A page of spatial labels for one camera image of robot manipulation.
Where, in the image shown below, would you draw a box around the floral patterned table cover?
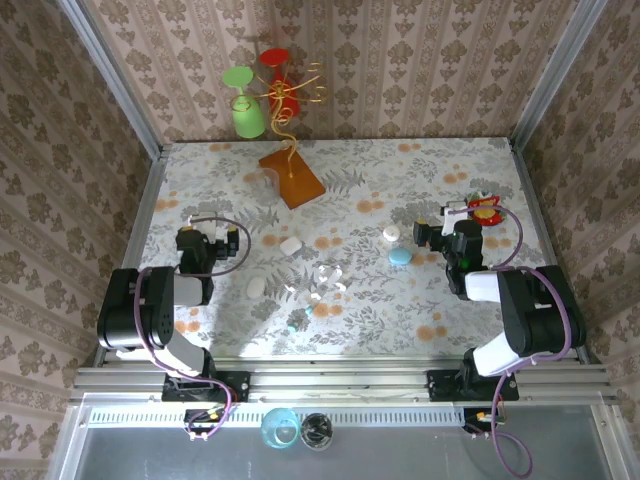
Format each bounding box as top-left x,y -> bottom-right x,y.
122,137 -> 576,359

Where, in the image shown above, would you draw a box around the green wine glass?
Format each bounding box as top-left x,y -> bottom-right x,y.
221,65 -> 267,140

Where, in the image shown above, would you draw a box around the red wine glass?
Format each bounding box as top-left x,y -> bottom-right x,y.
258,47 -> 301,117

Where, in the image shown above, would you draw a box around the teal drinking glass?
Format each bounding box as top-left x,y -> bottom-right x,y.
260,407 -> 302,450

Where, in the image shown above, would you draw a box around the dark clear drinking glass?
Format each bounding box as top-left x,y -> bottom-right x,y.
300,412 -> 335,451

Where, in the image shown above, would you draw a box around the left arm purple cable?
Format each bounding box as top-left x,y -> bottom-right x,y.
133,214 -> 252,442

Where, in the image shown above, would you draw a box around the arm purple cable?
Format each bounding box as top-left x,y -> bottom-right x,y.
449,204 -> 575,477
133,214 -> 252,442

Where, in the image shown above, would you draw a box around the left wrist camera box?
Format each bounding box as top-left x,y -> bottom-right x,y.
189,213 -> 221,240

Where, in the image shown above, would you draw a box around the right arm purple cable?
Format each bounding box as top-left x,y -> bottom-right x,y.
449,204 -> 575,477

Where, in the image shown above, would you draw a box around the gold wire glass rack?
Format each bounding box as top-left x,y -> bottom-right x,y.
229,62 -> 330,210

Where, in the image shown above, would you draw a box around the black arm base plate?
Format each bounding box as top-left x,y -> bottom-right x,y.
162,370 -> 251,404
426,368 -> 520,402

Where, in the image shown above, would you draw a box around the black connector box orange wires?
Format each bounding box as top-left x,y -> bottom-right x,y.
183,408 -> 227,435
463,407 -> 502,434

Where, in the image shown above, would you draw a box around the aluminium extrusion frame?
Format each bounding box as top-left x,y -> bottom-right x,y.
47,0 -> 626,480

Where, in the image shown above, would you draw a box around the white slotted cable duct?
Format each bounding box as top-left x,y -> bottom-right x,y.
87,407 -> 469,427

